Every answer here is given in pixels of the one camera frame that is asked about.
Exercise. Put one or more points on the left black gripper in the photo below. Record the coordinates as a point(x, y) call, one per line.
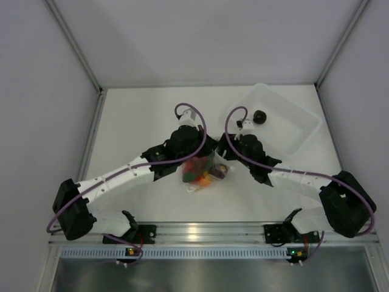
point(209, 145)

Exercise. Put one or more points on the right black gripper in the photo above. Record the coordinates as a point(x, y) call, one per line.
point(225, 144)

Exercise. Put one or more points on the clear zip top bag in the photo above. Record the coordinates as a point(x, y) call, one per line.
point(200, 173)

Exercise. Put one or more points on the dark purple fake plum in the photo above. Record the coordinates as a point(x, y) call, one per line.
point(259, 117)

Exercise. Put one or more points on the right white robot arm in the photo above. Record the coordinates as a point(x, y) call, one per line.
point(345, 207)

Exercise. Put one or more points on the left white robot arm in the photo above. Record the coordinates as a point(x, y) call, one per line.
point(78, 205)

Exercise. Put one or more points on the white plastic basket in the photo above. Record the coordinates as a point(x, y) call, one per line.
point(288, 127)

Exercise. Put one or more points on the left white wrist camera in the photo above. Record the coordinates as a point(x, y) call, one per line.
point(188, 118)

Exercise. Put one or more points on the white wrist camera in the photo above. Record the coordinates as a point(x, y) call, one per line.
point(245, 126)
point(188, 118)

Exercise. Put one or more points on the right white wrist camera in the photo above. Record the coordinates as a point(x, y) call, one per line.
point(245, 126)

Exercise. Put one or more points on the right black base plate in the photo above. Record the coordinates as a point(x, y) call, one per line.
point(280, 234)

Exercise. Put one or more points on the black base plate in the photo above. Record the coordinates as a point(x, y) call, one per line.
point(143, 234)
point(280, 234)

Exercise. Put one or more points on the aluminium mounting rail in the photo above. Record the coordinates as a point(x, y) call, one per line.
point(245, 233)

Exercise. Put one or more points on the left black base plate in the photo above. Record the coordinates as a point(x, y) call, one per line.
point(143, 234)

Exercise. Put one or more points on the slotted grey cable duct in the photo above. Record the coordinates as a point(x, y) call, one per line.
point(152, 252)

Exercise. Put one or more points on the left frame post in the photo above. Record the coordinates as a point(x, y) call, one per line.
point(72, 42)

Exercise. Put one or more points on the frame post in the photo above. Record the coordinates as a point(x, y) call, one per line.
point(351, 24)
point(72, 42)

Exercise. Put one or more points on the right frame post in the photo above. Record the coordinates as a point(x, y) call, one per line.
point(351, 24)

